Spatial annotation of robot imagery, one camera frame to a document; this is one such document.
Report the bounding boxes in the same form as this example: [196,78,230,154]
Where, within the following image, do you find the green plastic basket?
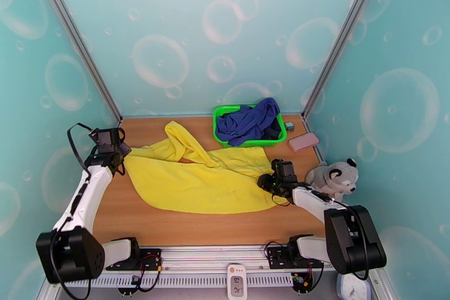
[212,104,289,149]

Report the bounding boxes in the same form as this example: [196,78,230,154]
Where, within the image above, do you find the blue trousers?
[215,97,282,147]

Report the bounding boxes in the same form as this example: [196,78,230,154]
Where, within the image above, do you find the yellow trousers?
[124,120,287,215]

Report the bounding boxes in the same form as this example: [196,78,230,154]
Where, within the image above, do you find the grey plush raccoon toy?
[304,158,359,203]

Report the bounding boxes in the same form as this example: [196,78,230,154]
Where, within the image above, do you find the pink flat case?
[288,132,320,153]

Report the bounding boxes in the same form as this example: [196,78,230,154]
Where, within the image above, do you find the white digital thermometer display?
[226,263,248,300]

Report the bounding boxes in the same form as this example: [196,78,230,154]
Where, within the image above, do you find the white alarm clock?
[336,271,372,300]

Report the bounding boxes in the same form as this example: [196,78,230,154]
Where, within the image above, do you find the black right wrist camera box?
[271,158,299,184]

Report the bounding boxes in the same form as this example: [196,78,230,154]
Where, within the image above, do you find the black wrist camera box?
[95,128,123,153]
[271,158,299,184]

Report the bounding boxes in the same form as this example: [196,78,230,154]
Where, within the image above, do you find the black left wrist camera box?
[95,128,123,153]

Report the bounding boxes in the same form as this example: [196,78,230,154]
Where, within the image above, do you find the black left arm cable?
[48,122,99,300]

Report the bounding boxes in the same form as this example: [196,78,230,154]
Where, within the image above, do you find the black base cable loop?
[263,239,287,258]

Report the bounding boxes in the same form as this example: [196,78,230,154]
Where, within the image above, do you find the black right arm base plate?
[267,247,325,270]

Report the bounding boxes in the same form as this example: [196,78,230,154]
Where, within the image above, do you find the aluminium table edge rail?
[49,243,383,275]

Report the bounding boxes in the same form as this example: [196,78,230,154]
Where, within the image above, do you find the red black power wire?
[135,254,164,293]
[292,261,325,293]

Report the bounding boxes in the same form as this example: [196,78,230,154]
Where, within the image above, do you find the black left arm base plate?
[105,247,163,272]

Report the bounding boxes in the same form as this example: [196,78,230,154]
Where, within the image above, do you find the white slotted cable duct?
[62,272,295,289]

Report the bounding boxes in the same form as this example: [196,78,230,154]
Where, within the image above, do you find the aluminium frame post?
[28,0,123,123]
[301,0,392,120]

